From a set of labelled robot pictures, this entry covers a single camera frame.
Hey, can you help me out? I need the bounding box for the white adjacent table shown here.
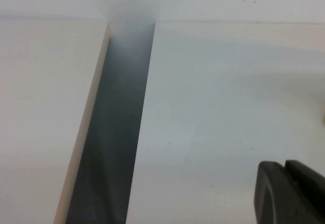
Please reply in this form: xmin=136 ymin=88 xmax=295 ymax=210
xmin=0 ymin=18 xmax=112 ymax=224

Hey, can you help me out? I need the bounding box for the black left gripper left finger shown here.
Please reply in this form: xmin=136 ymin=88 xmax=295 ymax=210
xmin=254 ymin=161 xmax=303 ymax=224

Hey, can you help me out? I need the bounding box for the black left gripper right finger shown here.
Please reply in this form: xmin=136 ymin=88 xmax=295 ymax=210
xmin=284 ymin=159 xmax=325 ymax=224

